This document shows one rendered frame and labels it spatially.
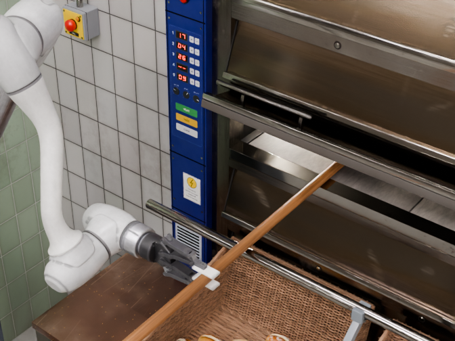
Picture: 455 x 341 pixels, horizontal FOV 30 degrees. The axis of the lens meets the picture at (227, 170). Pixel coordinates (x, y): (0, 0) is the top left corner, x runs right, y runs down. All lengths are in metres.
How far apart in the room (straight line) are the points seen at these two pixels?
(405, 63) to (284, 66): 0.39
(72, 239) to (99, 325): 0.77
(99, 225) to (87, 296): 0.80
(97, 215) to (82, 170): 1.01
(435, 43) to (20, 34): 1.01
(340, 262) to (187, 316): 0.56
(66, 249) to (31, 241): 1.36
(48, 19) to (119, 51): 0.66
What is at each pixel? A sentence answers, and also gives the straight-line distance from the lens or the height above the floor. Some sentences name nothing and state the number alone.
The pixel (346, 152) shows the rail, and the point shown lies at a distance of 2.25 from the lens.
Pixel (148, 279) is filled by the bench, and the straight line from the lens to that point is 3.12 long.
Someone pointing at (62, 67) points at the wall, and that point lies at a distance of 3.15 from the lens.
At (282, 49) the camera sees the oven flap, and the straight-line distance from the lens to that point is 2.44.
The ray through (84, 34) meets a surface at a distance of 2.87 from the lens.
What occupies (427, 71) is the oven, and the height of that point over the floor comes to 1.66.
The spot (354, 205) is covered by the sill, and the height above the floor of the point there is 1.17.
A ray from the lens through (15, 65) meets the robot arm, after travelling 2.14.
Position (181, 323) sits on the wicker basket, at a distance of 2.83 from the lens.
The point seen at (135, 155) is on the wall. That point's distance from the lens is 3.05.
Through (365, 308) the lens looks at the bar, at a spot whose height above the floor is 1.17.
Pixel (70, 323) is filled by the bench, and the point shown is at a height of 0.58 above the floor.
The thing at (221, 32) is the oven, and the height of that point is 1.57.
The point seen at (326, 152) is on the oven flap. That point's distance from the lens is 2.28.
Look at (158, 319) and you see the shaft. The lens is 2.07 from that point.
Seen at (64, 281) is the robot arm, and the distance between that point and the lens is 2.24.
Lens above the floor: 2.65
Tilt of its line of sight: 34 degrees down
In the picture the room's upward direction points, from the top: 1 degrees clockwise
